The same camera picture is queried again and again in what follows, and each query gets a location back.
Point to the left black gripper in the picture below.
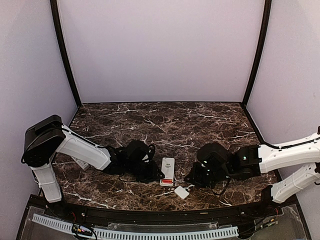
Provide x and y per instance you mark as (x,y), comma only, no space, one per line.
(152,176)

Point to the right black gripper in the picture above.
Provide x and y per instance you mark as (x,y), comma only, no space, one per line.
(193,176)

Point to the red yellow battery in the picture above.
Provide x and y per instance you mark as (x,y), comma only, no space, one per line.
(165,180)

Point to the white remote green buttons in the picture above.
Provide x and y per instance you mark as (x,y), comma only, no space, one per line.
(168,169)

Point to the clear pen screwdriver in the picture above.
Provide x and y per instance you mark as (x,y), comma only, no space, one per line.
(178,182)

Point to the white battery cover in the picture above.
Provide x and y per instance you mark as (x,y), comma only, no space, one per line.
(181,192)

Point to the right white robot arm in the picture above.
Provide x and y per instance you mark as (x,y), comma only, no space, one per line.
(215,164)

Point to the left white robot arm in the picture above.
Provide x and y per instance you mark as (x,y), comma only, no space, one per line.
(50,136)

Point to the black front table rail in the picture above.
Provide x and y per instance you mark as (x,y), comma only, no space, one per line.
(235,215)

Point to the white slotted cable duct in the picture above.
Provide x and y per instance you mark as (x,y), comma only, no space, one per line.
(121,231)

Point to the right black frame post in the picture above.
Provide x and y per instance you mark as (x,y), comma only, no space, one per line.
(258,52)

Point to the black frame post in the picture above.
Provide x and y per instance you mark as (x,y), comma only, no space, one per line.
(63,52)
(258,52)

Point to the left black frame post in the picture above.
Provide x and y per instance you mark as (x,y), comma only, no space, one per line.
(63,52)

